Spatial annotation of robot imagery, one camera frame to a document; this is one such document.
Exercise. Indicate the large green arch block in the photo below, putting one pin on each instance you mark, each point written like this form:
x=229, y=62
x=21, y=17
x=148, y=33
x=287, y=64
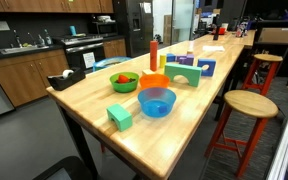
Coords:
x=191, y=73

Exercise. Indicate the small green arch block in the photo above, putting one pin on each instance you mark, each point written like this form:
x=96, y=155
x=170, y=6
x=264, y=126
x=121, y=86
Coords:
x=120, y=116

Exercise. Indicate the orange plastic bowl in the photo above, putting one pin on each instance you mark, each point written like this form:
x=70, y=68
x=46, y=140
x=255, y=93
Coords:
x=154, y=80

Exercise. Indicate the blue plastic bowl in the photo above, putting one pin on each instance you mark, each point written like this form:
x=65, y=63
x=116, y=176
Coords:
x=151, y=98

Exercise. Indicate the green plastic bowl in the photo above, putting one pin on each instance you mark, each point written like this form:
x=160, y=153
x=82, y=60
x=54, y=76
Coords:
x=130, y=86

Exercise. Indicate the red toy fruit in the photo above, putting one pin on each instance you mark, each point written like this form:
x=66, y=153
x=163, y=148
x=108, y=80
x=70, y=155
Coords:
x=123, y=79

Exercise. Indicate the blue cube in bowl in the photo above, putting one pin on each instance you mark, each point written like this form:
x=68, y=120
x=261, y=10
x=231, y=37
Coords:
x=162, y=108

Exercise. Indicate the yellow cylinder block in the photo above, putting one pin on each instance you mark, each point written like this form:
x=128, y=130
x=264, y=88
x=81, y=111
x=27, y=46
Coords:
x=163, y=61

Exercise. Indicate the small blue block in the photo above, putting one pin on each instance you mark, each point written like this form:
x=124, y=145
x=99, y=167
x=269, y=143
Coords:
x=171, y=57

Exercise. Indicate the red cylinder block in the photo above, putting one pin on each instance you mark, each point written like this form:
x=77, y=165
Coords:
x=153, y=55

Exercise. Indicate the blue bin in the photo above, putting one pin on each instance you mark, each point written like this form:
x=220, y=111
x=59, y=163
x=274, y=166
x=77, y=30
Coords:
x=109, y=62

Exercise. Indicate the purple block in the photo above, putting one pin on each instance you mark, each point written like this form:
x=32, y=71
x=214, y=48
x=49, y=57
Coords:
x=185, y=59

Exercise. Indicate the blue block with hole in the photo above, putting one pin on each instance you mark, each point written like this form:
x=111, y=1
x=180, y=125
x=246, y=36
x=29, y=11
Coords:
x=211, y=63

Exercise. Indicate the pink cylinder block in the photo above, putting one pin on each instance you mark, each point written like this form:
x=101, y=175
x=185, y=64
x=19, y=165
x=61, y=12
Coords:
x=191, y=47

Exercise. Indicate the stainless steel refrigerator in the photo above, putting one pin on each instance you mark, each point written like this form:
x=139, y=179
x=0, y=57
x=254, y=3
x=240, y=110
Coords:
x=135, y=22

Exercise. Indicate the black oven stove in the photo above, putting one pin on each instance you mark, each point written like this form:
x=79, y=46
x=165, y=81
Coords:
x=82, y=51

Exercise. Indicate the microwave oven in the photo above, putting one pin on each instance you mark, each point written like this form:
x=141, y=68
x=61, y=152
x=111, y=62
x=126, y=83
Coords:
x=104, y=28

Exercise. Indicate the black tape dispenser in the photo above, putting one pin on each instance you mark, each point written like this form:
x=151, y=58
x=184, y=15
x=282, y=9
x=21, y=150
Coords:
x=66, y=79

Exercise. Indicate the near wooden stool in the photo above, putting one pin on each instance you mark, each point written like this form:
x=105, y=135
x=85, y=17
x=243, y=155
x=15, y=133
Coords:
x=247, y=103

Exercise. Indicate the wooden stool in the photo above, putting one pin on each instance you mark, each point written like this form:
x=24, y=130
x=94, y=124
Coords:
x=247, y=103
x=262, y=72

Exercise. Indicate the wooden base cabinets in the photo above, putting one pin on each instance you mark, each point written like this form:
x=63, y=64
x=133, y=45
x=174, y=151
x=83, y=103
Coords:
x=24, y=78

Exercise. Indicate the far wooden stool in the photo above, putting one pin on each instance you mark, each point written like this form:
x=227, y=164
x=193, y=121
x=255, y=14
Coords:
x=262, y=72

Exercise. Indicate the kitchen sink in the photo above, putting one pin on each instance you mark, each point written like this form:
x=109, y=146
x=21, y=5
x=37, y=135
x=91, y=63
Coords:
x=22, y=49

